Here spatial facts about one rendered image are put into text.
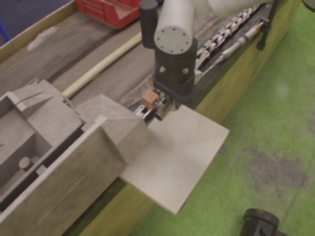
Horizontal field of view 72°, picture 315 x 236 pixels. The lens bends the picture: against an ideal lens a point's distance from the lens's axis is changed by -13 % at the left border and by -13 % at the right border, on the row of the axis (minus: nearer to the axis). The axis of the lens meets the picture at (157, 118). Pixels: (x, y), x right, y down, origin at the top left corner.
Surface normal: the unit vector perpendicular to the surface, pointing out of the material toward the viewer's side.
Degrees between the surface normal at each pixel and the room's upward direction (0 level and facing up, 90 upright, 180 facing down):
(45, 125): 10
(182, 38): 90
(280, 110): 0
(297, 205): 0
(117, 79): 0
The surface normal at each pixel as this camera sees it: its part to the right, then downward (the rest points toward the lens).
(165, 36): -0.16, 0.83
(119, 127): 0.61, 0.10
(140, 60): -0.03, -0.55
